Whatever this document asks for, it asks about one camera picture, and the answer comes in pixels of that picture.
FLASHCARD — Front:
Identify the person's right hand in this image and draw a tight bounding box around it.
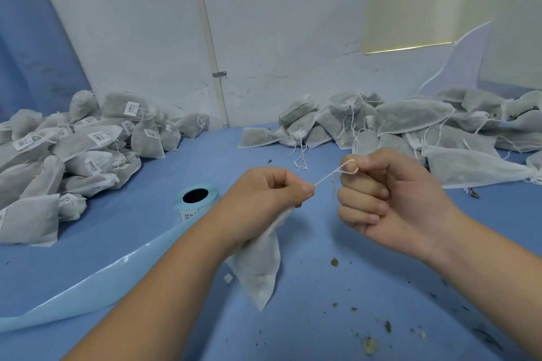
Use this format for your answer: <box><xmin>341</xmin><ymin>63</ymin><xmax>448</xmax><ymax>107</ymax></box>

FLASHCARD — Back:
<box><xmin>337</xmin><ymin>149</ymin><xmax>469</xmax><ymax>263</ymax></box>

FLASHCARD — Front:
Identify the person's left hand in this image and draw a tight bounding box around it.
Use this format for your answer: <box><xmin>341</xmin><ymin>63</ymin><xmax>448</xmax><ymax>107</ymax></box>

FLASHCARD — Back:
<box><xmin>206</xmin><ymin>166</ymin><xmax>317</xmax><ymax>254</ymax></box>

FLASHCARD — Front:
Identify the blue label roll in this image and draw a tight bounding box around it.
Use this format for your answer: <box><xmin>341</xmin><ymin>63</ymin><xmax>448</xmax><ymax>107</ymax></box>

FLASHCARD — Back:
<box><xmin>0</xmin><ymin>183</ymin><xmax>220</xmax><ymax>334</ymax></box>

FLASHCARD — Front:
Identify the white sachet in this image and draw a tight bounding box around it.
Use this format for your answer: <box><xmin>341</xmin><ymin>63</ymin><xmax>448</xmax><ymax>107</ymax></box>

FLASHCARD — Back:
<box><xmin>225</xmin><ymin>159</ymin><xmax>361</xmax><ymax>312</ymax></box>

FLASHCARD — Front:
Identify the pile of unlabelled herb bags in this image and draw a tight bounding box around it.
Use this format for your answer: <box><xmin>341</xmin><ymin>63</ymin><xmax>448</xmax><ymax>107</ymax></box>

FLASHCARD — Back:
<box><xmin>238</xmin><ymin>87</ymin><xmax>542</xmax><ymax>191</ymax></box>

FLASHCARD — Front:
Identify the pile of labelled herb bags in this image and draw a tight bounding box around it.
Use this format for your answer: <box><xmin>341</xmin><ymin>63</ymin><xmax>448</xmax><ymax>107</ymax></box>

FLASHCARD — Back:
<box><xmin>0</xmin><ymin>89</ymin><xmax>211</xmax><ymax>248</ymax></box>

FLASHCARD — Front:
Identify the person's right forearm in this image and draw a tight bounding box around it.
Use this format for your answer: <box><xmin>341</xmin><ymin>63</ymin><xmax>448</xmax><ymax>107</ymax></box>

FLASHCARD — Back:
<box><xmin>427</xmin><ymin>217</ymin><xmax>542</xmax><ymax>361</ymax></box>

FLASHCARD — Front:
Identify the person's left forearm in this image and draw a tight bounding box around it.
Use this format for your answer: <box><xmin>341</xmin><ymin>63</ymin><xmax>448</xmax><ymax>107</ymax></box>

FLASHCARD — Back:
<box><xmin>63</xmin><ymin>225</ymin><xmax>234</xmax><ymax>361</ymax></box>

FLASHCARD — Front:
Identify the dried herb crumb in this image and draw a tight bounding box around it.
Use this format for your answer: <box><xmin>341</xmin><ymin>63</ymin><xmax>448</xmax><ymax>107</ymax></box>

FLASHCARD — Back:
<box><xmin>361</xmin><ymin>336</ymin><xmax>381</xmax><ymax>356</ymax></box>

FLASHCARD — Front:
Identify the white curved board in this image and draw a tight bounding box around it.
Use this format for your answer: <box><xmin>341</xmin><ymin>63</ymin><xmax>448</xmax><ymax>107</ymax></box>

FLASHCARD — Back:
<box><xmin>417</xmin><ymin>23</ymin><xmax>492</xmax><ymax>97</ymax></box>

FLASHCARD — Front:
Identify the large beige panel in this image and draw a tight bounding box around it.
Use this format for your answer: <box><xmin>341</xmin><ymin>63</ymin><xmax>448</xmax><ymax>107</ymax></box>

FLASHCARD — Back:
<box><xmin>476</xmin><ymin>0</ymin><xmax>542</xmax><ymax>91</ymax></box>

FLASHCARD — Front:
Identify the blue curtain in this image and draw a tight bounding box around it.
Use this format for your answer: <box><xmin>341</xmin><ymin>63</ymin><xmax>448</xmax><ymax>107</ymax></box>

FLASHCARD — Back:
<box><xmin>0</xmin><ymin>0</ymin><xmax>93</xmax><ymax>121</ymax></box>

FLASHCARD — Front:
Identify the white wall pipe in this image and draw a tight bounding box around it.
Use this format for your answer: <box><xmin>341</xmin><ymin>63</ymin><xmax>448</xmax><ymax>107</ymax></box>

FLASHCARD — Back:
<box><xmin>187</xmin><ymin>0</ymin><xmax>231</xmax><ymax>128</ymax></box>

